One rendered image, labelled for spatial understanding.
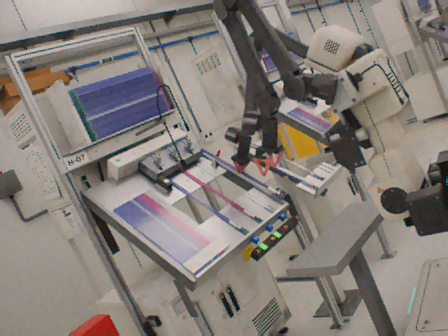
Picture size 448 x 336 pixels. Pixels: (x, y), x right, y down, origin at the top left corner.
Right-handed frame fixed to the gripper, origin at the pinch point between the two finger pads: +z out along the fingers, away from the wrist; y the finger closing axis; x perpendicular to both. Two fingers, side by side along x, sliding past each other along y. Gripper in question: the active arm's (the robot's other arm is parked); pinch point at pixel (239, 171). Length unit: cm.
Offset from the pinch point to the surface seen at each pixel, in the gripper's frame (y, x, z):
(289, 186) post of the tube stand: -27.5, 15.8, 15.0
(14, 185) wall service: 39, -161, 86
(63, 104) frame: 49, -70, -23
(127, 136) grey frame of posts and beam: 26, -53, -4
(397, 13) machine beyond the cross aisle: -440, -77, 8
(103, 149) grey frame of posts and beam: 41, -52, -4
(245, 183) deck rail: -7.4, 0.3, 11.5
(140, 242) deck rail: 61, -4, 10
